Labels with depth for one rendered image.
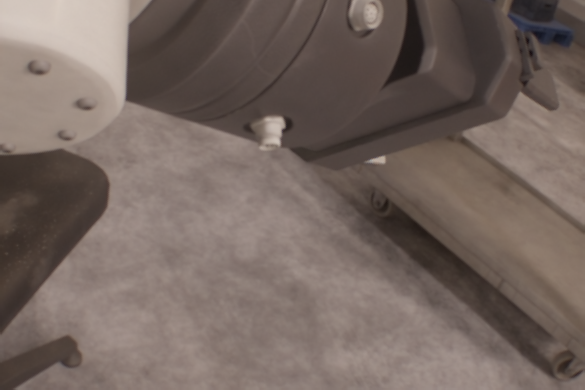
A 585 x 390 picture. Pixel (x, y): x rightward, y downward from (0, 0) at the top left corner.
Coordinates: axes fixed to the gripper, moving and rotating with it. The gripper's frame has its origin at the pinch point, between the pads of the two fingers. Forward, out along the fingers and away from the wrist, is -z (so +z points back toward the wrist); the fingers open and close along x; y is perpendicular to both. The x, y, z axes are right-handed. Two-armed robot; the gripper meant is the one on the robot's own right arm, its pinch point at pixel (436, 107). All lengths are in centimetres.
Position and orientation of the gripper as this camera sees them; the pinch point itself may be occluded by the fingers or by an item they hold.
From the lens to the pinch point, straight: 32.2
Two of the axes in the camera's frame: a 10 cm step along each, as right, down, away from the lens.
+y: 0.9, 9.5, -3.1
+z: -6.1, -1.9, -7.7
